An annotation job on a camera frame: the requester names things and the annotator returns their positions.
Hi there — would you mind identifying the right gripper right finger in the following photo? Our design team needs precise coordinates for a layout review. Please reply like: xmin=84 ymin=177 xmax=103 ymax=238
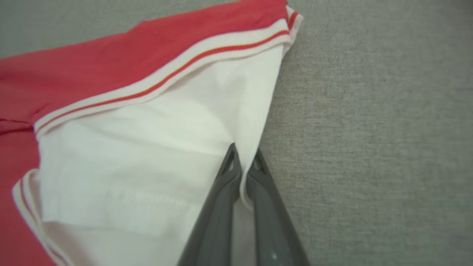
xmin=244 ymin=148 xmax=310 ymax=266

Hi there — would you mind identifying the red white jersey top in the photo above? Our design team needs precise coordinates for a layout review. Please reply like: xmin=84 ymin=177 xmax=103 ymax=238
xmin=0 ymin=0 xmax=304 ymax=266

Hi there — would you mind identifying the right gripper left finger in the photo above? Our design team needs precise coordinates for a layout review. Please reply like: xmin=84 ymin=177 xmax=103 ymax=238
xmin=177 ymin=143 xmax=244 ymax=266

